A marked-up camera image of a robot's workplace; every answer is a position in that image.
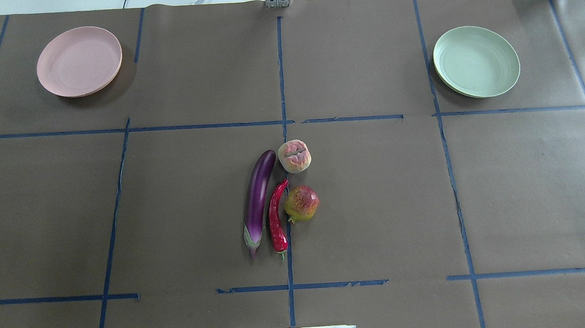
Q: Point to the pink peach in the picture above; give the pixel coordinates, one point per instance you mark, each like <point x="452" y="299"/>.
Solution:
<point x="294" y="156"/>

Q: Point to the purple eggplant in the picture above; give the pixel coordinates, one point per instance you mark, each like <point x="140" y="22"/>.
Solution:
<point x="253" y="223"/>

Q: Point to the red yellow pomegranate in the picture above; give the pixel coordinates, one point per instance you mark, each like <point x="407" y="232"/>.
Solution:
<point x="301" y="204"/>

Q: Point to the red chili pepper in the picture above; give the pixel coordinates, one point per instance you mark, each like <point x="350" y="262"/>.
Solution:
<point x="278" y="237"/>

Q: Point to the green plate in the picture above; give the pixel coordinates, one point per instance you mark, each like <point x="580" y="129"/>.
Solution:
<point x="476" y="62"/>

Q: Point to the pink plate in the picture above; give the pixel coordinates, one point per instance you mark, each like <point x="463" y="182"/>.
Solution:
<point x="79" y="62"/>

